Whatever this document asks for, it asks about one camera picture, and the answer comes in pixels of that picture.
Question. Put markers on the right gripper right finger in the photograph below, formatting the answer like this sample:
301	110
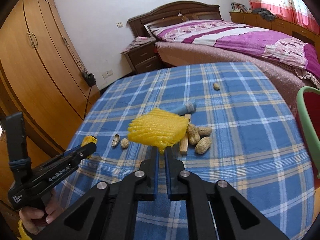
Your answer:
215	210

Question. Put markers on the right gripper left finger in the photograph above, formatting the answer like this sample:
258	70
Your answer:
107	211

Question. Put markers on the yellow foam fruit net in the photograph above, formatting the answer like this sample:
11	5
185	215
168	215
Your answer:
158	128

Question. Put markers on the person's left hand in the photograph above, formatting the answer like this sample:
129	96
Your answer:
34	220

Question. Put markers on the peanut in shell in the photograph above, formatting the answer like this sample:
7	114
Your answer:
203	145
204	131
193	134

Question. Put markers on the wooden clothespin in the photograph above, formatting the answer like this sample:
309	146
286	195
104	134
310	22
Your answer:
185	141

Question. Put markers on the small round peanut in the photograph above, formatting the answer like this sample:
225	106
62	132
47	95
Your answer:
124	143

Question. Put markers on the small yellow box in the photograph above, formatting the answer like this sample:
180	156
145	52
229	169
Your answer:
88	139

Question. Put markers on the blue plaid tablecloth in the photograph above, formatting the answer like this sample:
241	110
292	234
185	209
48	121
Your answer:
241	131

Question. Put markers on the light blue rubber tube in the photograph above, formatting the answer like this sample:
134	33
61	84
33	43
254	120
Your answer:
187	108

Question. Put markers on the light wooden wardrobe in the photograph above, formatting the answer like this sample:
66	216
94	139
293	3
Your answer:
42	77

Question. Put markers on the small peanut near far edge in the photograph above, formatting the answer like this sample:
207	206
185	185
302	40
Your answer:
216	86

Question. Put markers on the red bin green rim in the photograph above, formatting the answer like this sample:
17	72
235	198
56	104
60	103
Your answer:
308	117

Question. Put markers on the dark wooden nightstand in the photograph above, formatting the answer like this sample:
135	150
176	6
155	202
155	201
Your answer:
143	58

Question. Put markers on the bed with purple quilt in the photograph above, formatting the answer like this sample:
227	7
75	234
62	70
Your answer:
288	62

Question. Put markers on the long wooden low cabinet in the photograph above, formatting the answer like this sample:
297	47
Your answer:
279	25

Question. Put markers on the dark wooden headboard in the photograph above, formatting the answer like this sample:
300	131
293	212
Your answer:
189	9

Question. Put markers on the grey clothes pile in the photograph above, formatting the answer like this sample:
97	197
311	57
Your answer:
264	13

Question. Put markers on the pink floral curtain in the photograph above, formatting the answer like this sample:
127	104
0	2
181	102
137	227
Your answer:
294	11

